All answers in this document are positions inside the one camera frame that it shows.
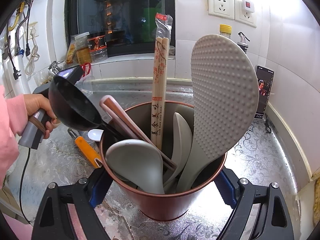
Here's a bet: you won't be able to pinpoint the white ceramic soup spoon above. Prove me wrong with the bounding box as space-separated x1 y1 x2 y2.
164 112 193 192

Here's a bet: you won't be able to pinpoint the white switch plug adapter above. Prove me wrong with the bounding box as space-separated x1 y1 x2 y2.
234 0 257 28

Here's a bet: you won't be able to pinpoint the steel oil dispenser bottle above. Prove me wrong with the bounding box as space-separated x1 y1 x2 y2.
237 31 250 53

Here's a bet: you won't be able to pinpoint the white MAX plastic spoon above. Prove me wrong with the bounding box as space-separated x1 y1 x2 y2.
105 139 164 194

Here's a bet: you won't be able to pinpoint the white dimpled rice paddle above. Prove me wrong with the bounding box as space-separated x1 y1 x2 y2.
176 34 259 193

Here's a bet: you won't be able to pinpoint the wooden chopsticks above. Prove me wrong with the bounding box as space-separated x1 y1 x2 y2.
151 13 173 149

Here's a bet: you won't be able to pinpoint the white plastic pipe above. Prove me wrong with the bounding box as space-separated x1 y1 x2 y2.
15 49 30 94

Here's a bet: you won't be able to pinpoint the black plastic ladle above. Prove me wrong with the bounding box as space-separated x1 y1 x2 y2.
48 75 124 140

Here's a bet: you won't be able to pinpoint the white wall socket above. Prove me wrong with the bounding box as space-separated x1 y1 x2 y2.
208 0 235 20

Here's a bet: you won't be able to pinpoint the yellow snack packet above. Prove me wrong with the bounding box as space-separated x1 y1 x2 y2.
66 39 76 64

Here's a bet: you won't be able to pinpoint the red handled scissors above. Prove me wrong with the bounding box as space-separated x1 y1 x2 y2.
81 62 91 77

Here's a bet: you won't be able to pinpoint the person's left hand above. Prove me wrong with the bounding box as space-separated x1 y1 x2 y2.
23 94 60 139

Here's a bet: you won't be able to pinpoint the pink sleeve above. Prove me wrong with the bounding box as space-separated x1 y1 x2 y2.
0 85 28 187

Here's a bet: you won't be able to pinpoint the vinegar bottle yellow cap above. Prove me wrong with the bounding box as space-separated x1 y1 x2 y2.
219 24 232 39

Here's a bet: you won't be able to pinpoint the jar with yellow contents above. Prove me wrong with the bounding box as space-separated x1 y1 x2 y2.
74 32 92 65

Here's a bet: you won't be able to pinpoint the smartphone leaning on wall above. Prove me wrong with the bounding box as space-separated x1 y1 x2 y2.
254 65 274 119

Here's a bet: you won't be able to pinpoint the jar with black label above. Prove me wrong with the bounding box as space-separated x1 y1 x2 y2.
87 31 107 62

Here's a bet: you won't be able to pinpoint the orange handled peeler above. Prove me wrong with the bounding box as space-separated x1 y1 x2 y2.
67 128 103 168

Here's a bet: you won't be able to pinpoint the red metal utensil canister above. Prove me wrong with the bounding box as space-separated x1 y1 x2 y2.
100 100 227 221

